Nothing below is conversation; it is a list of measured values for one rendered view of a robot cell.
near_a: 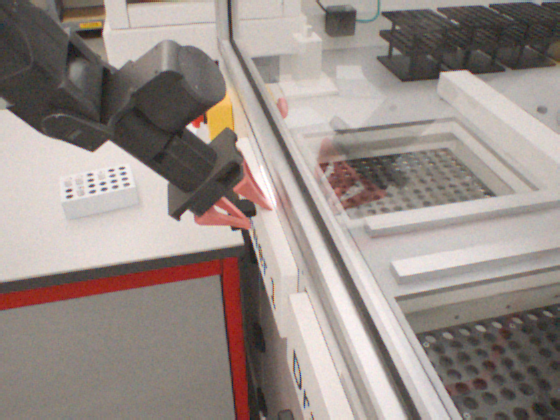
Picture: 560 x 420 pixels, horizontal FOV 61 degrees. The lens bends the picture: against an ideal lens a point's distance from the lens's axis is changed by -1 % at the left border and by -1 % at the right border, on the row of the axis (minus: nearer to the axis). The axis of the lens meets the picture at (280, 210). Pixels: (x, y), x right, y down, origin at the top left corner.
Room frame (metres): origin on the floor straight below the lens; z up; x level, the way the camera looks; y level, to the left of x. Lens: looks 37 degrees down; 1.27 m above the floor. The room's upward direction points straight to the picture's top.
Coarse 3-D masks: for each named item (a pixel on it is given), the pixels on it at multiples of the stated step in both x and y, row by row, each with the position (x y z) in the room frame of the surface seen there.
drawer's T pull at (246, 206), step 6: (228, 192) 0.51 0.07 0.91; (228, 198) 0.50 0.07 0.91; (234, 204) 0.49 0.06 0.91; (240, 204) 0.49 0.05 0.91; (246, 204) 0.49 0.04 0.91; (252, 204) 0.49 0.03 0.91; (240, 210) 0.47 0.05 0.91; (246, 210) 0.47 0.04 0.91; (252, 210) 0.48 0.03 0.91; (246, 216) 0.47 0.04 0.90; (252, 216) 0.47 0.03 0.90; (234, 228) 0.45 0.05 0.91; (240, 228) 0.45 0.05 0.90
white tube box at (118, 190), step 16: (64, 176) 0.72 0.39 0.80; (96, 176) 0.72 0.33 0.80; (112, 176) 0.73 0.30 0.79; (128, 176) 0.72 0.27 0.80; (64, 192) 0.67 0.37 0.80; (96, 192) 0.67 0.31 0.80; (112, 192) 0.67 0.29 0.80; (128, 192) 0.68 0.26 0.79; (64, 208) 0.64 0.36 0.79; (80, 208) 0.65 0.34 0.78; (96, 208) 0.66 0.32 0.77; (112, 208) 0.67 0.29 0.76
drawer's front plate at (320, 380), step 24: (288, 312) 0.32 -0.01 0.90; (312, 312) 0.30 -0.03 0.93; (288, 336) 0.32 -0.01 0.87; (312, 336) 0.27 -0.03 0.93; (288, 360) 0.32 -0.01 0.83; (312, 360) 0.24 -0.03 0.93; (312, 384) 0.24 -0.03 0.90; (336, 384) 0.22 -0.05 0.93; (312, 408) 0.23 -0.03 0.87; (336, 408) 0.20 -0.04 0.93
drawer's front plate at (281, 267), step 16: (240, 144) 0.61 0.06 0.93; (256, 160) 0.57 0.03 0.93; (256, 176) 0.52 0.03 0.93; (256, 208) 0.48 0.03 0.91; (256, 224) 0.48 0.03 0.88; (272, 224) 0.43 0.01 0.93; (272, 240) 0.40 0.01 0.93; (272, 256) 0.39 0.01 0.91; (288, 256) 0.37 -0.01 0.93; (272, 272) 0.39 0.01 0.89; (288, 272) 0.35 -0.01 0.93; (288, 288) 0.35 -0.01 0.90; (272, 304) 0.39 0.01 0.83
